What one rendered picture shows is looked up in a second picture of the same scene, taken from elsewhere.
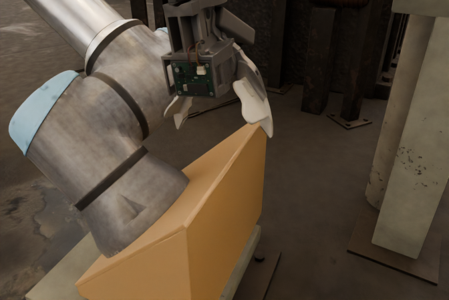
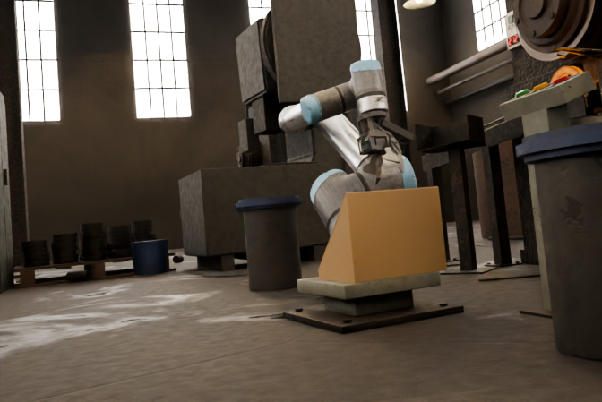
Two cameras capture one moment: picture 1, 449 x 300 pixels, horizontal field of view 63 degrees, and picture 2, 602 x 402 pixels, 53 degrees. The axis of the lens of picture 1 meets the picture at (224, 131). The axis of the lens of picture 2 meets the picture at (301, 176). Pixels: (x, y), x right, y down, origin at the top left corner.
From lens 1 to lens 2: 1.47 m
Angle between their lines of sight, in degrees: 53
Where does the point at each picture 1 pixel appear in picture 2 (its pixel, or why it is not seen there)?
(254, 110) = (391, 157)
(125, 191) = not seen: hidden behind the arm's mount
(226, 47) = (380, 132)
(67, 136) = (329, 190)
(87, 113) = (340, 182)
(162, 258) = (341, 219)
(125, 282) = (332, 249)
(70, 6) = (355, 149)
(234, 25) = (392, 127)
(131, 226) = not seen: hidden behind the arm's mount
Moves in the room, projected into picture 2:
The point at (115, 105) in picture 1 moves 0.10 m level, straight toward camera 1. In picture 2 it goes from (355, 181) to (344, 180)
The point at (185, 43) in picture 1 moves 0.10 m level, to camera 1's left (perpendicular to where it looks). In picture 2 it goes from (362, 130) to (336, 135)
